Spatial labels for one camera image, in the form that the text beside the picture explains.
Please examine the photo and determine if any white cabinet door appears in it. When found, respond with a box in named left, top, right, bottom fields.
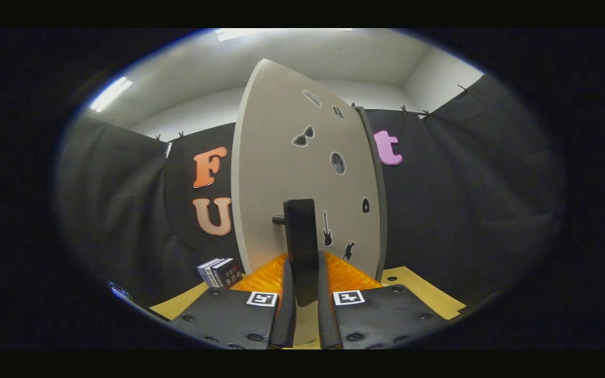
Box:
left=231, top=59, right=383, bottom=347

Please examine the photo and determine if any dark blue book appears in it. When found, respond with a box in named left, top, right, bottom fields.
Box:
left=211, top=257, right=243, bottom=288

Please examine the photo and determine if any ceiling strip light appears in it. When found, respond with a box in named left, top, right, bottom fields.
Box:
left=90, top=77, right=133, bottom=112

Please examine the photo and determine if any light blue book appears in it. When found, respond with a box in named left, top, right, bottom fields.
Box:
left=196, top=257, right=224, bottom=288

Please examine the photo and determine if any black door handle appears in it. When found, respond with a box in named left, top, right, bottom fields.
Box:
left=273, top=198, right=320, bottom=308

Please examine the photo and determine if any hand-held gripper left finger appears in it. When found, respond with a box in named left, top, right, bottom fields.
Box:
left=169, top=253, right=298, bottom=350

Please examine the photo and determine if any black backdrop cloth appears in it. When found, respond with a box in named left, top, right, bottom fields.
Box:
left=56, top=73, right=566, bottom=316

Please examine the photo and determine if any ceiling light panel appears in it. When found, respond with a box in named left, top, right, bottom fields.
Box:
left=215, top=28, right=353, bottom=43

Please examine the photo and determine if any grey cabinet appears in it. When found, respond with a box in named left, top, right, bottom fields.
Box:
left=356, top=106, right=389, bottom=282

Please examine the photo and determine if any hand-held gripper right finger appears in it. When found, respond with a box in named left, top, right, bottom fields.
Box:
left=316, top=251, right=450, bottom=350

